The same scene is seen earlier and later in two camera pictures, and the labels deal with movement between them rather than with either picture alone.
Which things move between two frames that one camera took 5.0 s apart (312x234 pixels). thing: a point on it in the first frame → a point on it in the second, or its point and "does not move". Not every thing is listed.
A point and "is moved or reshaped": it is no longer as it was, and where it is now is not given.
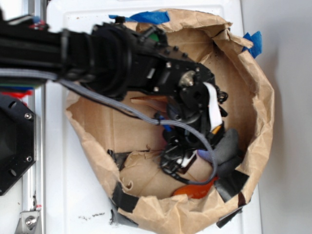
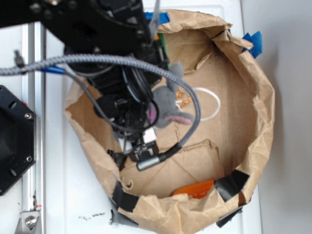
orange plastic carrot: (195, 191) does not move
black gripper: (196, 124) → (127, 107)
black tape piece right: (230, 184) does not move
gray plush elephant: (227, 158) is moved or reshaped
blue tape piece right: (256, 40) does not move
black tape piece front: (123, 201) does not move
